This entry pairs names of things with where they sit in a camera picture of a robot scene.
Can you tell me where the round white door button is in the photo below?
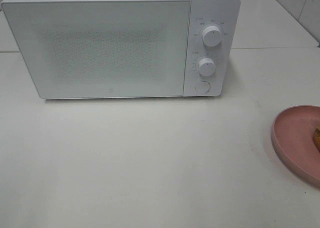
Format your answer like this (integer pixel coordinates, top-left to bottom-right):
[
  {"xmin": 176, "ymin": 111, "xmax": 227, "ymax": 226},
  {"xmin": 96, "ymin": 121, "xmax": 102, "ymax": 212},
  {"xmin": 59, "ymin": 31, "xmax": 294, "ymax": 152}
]
[{"xmin": 195, "ymin": 81, "xmax": 211, "ymax": 93}]

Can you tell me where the white microwave door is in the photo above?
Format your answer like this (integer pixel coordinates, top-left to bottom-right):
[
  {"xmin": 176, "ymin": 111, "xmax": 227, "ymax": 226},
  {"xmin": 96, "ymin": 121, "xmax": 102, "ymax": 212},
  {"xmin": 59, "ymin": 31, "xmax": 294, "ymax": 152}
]
[{"xmin": 3, "ymin": 1, "xmax": 190, "ymax": 99}]

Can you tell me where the pink round plate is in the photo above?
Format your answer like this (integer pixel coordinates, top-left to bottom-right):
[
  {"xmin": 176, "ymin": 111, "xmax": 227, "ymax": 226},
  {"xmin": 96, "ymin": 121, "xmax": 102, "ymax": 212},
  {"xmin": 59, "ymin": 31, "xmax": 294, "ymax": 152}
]
[{"xmin": 271, "ymin": 105, "xmax": 320, "ymax": 188}]

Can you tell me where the burger with lettuce and cheese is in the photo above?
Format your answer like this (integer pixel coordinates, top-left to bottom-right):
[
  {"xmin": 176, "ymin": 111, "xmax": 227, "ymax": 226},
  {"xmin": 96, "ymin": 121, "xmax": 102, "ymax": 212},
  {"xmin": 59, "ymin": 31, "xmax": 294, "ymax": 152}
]
[{"xmin": 312, "ymin": 126, "xmax": 320, "ymax": 150}]

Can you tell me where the lower white round knob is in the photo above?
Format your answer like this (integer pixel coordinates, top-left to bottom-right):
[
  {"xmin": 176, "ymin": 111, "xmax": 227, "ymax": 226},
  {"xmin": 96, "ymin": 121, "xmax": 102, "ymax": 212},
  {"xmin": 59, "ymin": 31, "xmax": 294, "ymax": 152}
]
[{"xmin": 197, "ymin": 58, "xmax": 216, "ymax": 77}]

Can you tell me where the white round knob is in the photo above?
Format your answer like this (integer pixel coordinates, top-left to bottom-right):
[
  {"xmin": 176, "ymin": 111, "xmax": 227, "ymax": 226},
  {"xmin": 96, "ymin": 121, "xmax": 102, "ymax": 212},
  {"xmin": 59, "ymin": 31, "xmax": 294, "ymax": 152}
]
[
  {"xmin": 197, "ymin": 58, "xmax": 216, "ymax": 77},
  {"xmin": 200, "ymin": 24, "xmax": 223, "ymax": 47}
]

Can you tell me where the upper white round knob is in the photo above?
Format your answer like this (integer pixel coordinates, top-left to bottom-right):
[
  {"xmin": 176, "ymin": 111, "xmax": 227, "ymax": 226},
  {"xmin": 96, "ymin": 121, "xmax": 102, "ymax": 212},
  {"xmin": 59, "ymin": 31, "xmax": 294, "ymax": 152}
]
[{"xmin": 200, "ymin": 24, "xmax": 223, "ymax": 47}]

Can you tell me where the white microwave oven body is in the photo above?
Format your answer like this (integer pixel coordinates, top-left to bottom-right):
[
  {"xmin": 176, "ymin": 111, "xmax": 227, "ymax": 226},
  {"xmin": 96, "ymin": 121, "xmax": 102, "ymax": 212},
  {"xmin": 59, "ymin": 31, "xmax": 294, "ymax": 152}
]
[{"xmin": 1, "ymin": 0, "xmax": 241, "ymax": 98}]

